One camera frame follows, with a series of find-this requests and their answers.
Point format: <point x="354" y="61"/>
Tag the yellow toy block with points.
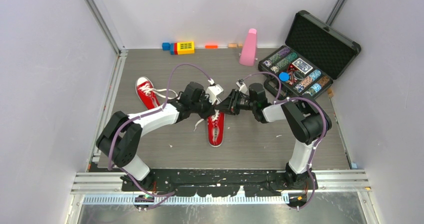
<point x="185" y="48"/>

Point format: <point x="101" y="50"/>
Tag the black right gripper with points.
<point x="230" y="105"/>

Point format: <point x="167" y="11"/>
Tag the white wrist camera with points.
<point x="213" y="92"/>
<point x="242" y="87"/>

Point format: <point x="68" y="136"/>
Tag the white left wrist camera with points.
<point x="213" y="92"/>

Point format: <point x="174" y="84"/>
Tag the playing card deck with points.
<point x="302" y="66"/>

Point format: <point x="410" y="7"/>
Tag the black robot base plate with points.
<point x="220" y="183"/>

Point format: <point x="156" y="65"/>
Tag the pink metronome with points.
<point x="247" y="56"/>

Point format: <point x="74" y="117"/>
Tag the red canvas sneaker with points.
<point x="215" y="129"/>
<point x="150" y="103"/>

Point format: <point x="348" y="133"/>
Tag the wooden block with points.
<point x="232" y="45"/>

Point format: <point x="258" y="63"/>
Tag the black poker chip case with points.
<point x="328" y="51"/>

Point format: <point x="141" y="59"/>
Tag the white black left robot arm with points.
<point x="121" y="136"/>

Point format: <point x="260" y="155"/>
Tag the blue round dealer chip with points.
<point x="283" y="76"/>

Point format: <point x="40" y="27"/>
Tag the white shoelace of sneaker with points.
<point x="160" y="91"/>
<point x="203" y="120"/>

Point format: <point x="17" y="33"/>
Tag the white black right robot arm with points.
<point x="306" y="119"/>

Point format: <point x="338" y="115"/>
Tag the orange flat block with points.
<point x="211" y="46"/>

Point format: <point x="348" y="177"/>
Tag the red toy block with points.
<point x="174" y="49"/>

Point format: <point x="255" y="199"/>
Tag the aluminium frame rail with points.
<point x="101" y="188"/>

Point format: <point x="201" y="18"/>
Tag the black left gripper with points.
<point x="210" y="108"/>

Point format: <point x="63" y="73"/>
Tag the blue toy cube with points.
<point x="166" y="46"/>

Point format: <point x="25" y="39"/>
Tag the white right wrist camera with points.
<point x="242" y="87"/>

